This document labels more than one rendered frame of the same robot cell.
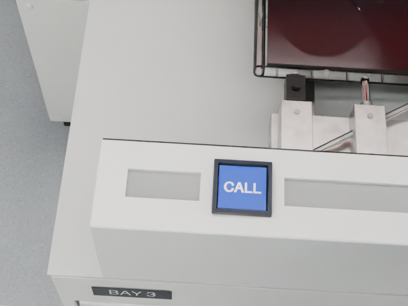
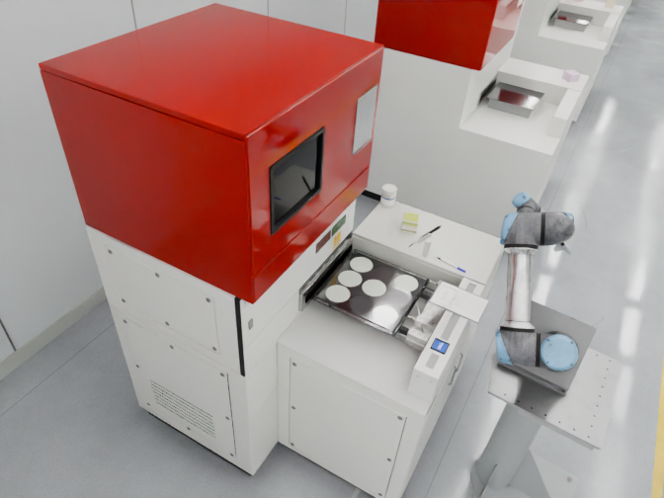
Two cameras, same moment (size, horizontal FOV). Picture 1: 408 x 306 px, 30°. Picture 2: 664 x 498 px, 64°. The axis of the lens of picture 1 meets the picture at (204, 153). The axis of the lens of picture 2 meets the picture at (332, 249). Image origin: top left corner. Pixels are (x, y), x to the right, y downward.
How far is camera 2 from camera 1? 1.53 m
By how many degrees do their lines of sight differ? 43
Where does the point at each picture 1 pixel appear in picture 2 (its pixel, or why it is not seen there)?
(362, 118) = (420, 320)
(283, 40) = (386, 324)
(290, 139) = (420, 336)
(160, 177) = (429, 361)
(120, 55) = (357, 370)
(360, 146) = (428, 324)
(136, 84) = (370, 370)
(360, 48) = (397, 310)
